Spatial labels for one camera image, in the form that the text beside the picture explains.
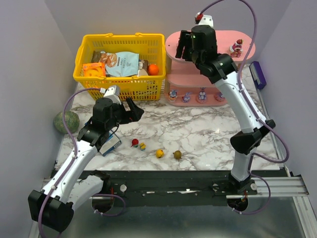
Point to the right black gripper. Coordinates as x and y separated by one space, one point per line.
187 46

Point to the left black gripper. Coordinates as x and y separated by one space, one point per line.
123 113

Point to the purple orange bunny toy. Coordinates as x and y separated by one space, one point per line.
172 95

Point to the small purple bunny toy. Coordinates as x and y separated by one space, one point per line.
186 98

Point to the pink bear strawberry toy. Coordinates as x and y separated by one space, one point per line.
235 50

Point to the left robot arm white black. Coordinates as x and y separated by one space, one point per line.
51 206

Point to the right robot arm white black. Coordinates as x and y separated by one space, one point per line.
222 72

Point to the pink three-tier shelf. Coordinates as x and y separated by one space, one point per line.
184 77

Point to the purple bunny toy on shelf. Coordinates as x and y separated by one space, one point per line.
219 97

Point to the red cherry toy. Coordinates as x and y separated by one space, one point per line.
135 143

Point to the small yellow blue toy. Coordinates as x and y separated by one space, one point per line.
142 146

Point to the blue white box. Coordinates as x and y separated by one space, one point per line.
113 142

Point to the beige round item in basket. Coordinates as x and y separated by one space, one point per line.
142 72

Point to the orange fruit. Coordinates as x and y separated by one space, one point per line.
153 70

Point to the yellow duck toy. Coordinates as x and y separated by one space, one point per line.
159 153

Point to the yellow plastic shopping basket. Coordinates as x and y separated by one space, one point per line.
150 47

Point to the light blue chips bag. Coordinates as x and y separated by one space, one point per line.
121 64

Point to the orange snack box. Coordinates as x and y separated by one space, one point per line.
94 71

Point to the olive brown round toy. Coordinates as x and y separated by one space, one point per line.
177 154

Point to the green textured melon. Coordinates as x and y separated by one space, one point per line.
71 119

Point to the brown snack packet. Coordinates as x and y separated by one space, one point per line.
96 56

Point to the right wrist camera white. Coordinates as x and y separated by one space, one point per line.
203 19

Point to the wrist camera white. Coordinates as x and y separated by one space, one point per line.
203 19
112 93

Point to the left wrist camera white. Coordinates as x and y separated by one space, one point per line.
112 93

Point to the purple box at wall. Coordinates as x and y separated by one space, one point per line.
257 75

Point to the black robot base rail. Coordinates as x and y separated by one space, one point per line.
162 188

